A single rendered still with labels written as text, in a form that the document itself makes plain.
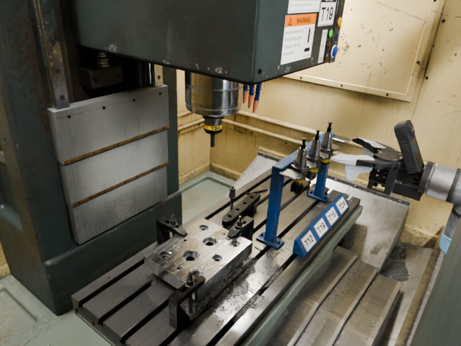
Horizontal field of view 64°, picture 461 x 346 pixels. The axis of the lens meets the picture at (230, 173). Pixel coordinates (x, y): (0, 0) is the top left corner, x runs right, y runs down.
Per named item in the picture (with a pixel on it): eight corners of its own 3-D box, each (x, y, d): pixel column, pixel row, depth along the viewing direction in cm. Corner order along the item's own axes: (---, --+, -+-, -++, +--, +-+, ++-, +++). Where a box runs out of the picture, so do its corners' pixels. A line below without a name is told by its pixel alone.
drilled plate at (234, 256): (251, 252, 130) (252, 241, 128) (197, 301, 109) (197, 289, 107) (202, 228, 142) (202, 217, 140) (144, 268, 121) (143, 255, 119)
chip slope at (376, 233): (397, 244, 192) (411, 201, 180) (348, 331, 141) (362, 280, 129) (254, 187, 238) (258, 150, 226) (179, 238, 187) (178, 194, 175)
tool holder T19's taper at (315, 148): (309, 152, 140) (312, 135, 137) (321, 155, 139) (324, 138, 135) (306, 156, 137) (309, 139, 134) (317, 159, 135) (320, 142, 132)
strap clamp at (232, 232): (252, 242, 142) (255, 209, 135) (232, 259, 133) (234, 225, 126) (245, 239, 144) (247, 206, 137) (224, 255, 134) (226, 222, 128)
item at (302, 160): (296, 161, 132) (298, 144, 129) (308, 164, 131) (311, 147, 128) (292, 166, 129) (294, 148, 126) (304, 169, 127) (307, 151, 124)
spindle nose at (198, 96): (213, 97, 114) (214, 56, 108) (253, 109, 105) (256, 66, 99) (173, 106, 103) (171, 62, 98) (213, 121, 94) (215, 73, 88)
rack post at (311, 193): (330, 198, 175) (341, 140, 161) (325, 202, 171) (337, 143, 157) (311, 191, 180) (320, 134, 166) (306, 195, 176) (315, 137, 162)
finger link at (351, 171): (330, 182, 83) (370, 184, 83) (335, 158, 80) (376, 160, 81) (326, 176, 86) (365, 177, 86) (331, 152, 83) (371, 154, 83)
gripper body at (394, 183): (363, 187, 85) (418, 205, 79) (371, 154, 81) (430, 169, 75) (372, 176, 91) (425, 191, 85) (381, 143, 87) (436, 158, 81)
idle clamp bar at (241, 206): (260, 207, 165) (261, 194, 162) (229, 236, 145) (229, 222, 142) (250, 204, 167) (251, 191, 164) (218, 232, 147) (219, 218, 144)
